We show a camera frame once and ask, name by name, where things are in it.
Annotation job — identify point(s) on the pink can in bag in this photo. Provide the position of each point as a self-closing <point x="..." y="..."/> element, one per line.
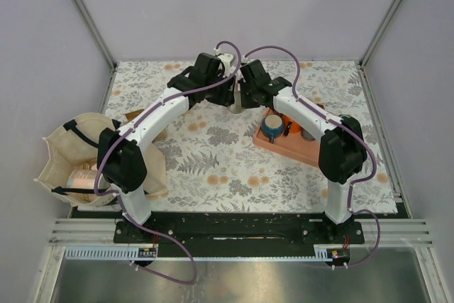
<point x="82" y="181"/>

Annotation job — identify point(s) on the salmon pink tray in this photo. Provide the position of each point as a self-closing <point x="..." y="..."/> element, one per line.
<point x="292" y="146"/>

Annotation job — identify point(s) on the aluminium frame rail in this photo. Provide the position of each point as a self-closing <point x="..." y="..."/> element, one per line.
<point x="95" y="34"/>

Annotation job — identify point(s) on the light pink mug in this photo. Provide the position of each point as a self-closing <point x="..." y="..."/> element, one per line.
<point x="235" y="106"/>

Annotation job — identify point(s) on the white cable duct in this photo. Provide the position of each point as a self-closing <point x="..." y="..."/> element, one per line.
<point x="220" y="250"/>

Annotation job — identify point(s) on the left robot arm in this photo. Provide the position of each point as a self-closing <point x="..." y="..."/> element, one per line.
<point x="121" y="153"/>

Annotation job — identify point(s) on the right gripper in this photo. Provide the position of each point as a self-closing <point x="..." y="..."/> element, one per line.
<point x="246" y="104"/>

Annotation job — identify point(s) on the grey-blue square mug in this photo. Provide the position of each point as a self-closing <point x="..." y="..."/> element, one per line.
<point x="307" y="136"/>

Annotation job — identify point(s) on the cream tote bag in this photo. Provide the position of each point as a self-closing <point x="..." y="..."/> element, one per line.
<point x="74" y="145"/>

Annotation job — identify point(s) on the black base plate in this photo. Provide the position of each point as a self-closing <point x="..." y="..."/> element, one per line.
<point x="296" y="228"/>

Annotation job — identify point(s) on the brown paper packet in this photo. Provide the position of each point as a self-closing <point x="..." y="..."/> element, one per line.
<point x="132" y="115"/>

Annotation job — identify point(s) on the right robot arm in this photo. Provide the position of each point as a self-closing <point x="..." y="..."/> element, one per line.
<point x="341" y="145"/>

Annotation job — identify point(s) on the floral table mat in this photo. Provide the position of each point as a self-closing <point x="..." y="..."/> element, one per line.
<point x="213" y="165"/>

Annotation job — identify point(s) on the orange mug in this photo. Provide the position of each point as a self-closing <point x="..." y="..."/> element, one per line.
<point x="290" y="126"/>

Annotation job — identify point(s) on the blue mug cream base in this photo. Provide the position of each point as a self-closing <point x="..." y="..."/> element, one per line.
<point x="272" y="127"/>

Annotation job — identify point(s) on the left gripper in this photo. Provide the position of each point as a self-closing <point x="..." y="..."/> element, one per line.
<point x="226" y="98"/>

